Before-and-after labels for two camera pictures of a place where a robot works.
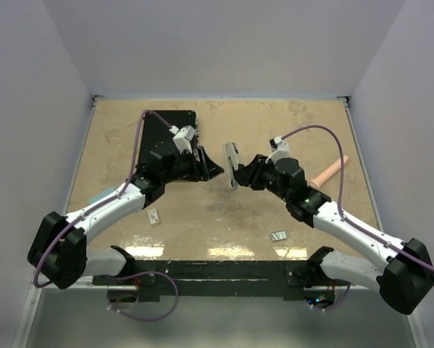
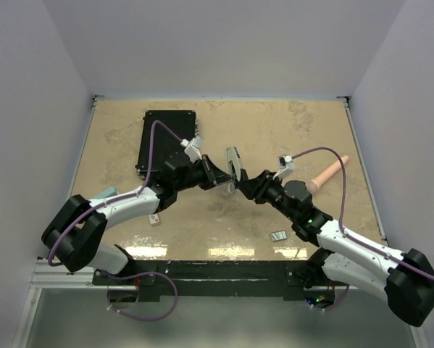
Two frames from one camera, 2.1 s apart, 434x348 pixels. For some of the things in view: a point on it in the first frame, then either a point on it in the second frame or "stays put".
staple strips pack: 279,235 stays put
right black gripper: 250,175 to 249,187
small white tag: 153,217 stays put
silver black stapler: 232,161 stays put
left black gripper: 207,169 to 213,175
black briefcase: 156,140 stays put
